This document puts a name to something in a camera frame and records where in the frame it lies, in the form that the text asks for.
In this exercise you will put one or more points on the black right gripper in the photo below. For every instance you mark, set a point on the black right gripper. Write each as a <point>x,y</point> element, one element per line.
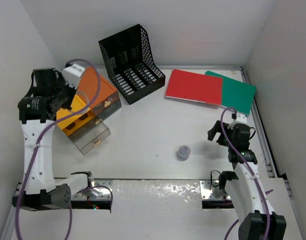
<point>212,133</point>

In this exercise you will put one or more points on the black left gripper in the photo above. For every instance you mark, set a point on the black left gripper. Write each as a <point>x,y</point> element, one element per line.
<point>68,103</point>

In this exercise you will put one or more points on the small clear jar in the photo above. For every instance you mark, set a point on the small clear jar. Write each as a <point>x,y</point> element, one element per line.
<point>184,152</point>

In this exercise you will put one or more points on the green notebook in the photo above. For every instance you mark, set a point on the green notebook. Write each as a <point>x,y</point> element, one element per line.
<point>235,93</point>

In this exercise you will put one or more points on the red notebook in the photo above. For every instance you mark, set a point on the red notebook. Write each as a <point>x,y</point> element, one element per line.
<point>195,87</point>

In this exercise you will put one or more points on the clear brown small drawer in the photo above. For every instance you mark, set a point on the clear brown small drawer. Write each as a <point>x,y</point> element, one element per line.
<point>90,135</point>

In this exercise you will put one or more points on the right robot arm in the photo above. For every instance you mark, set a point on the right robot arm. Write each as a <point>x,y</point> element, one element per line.
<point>256,217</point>

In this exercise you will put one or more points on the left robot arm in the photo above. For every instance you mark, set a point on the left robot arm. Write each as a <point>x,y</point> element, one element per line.
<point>39,191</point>

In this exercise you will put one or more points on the black mesh file rack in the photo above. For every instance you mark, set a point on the black mesh file rack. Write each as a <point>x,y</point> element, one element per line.
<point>129,63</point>

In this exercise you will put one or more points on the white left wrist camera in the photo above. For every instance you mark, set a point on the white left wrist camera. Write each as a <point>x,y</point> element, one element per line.
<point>73,74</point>

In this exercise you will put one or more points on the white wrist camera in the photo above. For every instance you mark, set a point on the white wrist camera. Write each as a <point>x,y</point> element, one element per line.
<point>73,74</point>
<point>240,119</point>

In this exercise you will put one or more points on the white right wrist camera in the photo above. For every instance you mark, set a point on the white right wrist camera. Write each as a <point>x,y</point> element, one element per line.
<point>240,119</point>

